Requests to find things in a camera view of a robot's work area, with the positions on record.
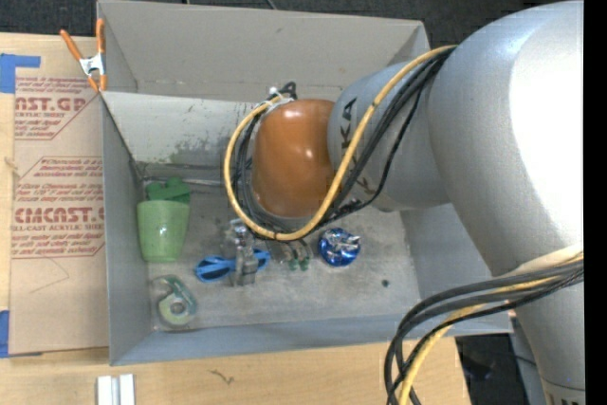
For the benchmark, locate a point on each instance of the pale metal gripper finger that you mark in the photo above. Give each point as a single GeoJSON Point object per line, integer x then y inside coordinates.
{"type": "Point", "coordinates": [238, 236]}
{"type": "Point", "coordinates": [246, 268]}

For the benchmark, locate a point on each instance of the blue band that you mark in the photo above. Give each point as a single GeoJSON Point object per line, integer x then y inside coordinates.
{"type": "Point", "coordinates": [213, 267]}

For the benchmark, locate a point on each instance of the shiny blue round object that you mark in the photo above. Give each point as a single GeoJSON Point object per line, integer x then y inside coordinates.
{"type": "Point", "coordinates": [337, 249]}

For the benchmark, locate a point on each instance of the grey metal bin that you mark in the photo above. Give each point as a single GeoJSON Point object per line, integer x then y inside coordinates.
{"type": "Point", "coordinates": [308, 299]}

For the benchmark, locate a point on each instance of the light green plastic cup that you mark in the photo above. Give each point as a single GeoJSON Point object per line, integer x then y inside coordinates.
{"type": "Point", "coordinates": [161, 232]}

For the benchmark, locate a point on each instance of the green tape dispenser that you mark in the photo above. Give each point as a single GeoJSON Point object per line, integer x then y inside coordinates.
{"type": "Point", "coordinates": [176, 306]}

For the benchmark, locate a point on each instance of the dark green toy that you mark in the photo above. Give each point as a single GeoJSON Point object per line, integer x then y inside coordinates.
{"type": "Point", "coordinates": [168, 190]}

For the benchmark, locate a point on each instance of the brown cardboard board red print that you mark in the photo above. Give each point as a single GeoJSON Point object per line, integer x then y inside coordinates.
{"type": "Point", "coordinates": [57, 289]}

